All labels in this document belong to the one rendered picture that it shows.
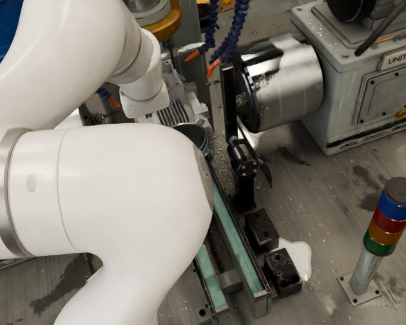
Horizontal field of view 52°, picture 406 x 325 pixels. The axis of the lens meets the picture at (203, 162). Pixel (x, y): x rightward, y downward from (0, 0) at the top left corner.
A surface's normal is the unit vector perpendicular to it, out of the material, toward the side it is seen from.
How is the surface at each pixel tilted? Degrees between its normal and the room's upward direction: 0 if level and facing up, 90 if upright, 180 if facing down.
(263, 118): 88
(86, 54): 84
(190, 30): 90
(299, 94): 69
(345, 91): 90
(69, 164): 19
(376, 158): 0
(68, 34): 50
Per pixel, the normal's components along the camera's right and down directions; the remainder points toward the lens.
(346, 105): 0.32, 0.71
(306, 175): -0.11, -0.63
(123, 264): -0.40, 0.34
